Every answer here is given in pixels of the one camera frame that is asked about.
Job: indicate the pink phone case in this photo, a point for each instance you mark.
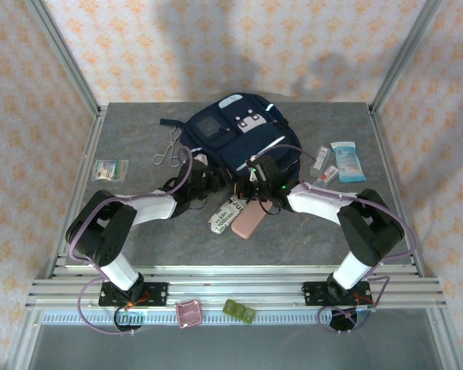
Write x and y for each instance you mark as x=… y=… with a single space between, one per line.
x=247 y=223

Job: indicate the black white printed packet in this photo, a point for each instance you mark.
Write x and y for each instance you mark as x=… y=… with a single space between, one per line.
x=222 y=221

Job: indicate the navy blue backpack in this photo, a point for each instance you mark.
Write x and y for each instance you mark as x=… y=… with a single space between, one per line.
x=251 y=142

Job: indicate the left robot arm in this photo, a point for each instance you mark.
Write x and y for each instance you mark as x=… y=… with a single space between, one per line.
x=100 y=231

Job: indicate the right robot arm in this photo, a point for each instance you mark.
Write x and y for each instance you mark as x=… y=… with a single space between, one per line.
x=370 y=231

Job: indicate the clear plastic tube box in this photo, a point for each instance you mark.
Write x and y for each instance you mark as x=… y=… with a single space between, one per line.
x=319 y=160

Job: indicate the clear tube with red label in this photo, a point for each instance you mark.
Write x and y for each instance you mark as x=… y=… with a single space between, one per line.
x=326 y=176

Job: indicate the blue wet wipes packet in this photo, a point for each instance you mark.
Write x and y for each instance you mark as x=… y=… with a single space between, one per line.
x=349 y=162

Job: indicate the small green tray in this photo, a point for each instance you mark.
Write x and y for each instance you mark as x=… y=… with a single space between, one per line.
x=239 y=311

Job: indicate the small pink tray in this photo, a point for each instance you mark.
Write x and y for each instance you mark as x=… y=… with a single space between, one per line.
x=189 y=313

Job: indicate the grey metal lower panel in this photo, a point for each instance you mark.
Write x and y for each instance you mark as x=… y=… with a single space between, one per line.
x=231 y=347

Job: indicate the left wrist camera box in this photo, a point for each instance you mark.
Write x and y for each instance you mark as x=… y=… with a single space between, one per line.
x=201 y=160

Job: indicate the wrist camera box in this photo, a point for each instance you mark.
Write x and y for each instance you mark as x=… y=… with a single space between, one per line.
x=201 y=160
x=253 y=159

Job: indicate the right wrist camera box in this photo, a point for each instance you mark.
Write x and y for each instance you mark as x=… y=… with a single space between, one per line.
x=253 y=159

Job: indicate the aluminium mounting rail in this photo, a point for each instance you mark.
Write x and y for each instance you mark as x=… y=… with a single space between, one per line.
x=235 y=287

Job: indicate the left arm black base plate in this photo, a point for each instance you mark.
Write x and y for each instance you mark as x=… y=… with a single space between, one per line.
x=158 y=293

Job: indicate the aluminium side rail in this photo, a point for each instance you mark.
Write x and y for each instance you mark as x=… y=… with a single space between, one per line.
x=382 y=146
x=85 y=162

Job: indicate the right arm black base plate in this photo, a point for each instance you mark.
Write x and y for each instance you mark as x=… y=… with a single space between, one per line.
x=312 y=294

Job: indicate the aluminium frame post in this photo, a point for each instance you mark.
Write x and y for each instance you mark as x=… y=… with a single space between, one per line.
x=61 y=54
x=405 y=54

